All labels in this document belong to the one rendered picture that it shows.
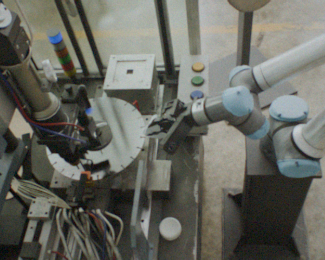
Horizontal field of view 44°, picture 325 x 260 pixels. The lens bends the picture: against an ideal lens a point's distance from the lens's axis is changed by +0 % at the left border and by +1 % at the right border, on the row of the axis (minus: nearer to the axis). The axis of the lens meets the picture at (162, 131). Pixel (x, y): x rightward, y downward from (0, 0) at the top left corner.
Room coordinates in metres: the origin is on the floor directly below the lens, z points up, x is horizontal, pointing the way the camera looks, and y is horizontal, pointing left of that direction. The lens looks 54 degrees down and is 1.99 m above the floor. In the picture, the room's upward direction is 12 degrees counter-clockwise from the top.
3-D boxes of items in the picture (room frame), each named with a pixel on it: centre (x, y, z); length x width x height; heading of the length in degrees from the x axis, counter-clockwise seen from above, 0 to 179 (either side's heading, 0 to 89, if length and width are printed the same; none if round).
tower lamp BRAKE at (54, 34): (1.09, 0.29, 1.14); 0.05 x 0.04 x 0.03; 76
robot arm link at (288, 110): (0.73, -0.41, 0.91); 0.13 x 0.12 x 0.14; 171
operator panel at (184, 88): (0.99, -0.15, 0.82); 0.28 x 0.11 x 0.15; 166
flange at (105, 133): (0.80, 0.22, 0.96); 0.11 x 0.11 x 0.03
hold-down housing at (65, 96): (0.72, 0.21, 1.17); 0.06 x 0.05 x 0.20; 157
